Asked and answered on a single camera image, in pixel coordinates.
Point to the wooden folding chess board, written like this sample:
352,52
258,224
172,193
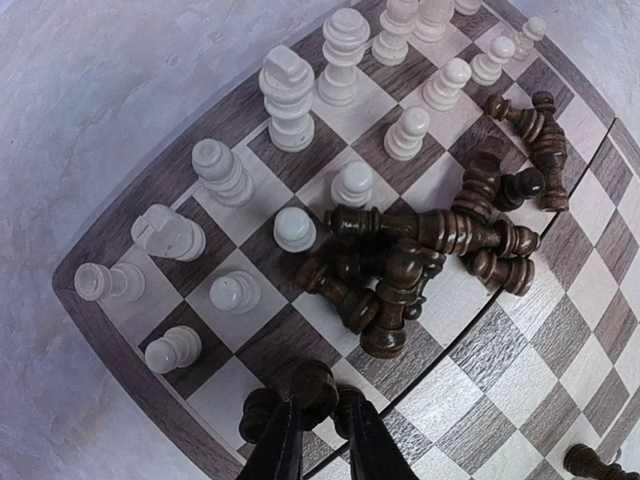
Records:
213,274

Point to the white queen piece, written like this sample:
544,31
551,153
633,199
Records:
345,33

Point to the dark pawn piece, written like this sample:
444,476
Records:
312,383

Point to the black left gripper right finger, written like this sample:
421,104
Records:
373,451

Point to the white king piece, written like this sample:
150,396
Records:
286,81

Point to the white pawn piece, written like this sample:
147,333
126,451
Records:
179,347
294,231
236,292
352,186

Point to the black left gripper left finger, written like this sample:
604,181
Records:
278,453

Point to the white bishop piece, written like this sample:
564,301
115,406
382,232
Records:
222,173

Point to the white knight piece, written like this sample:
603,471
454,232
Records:
162,232

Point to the dark knight piece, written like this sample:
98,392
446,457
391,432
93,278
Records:
582,461

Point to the white rook corner piece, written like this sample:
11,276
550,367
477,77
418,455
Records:
124,281

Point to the pile of dark chess pieces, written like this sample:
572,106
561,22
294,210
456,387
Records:
376,282

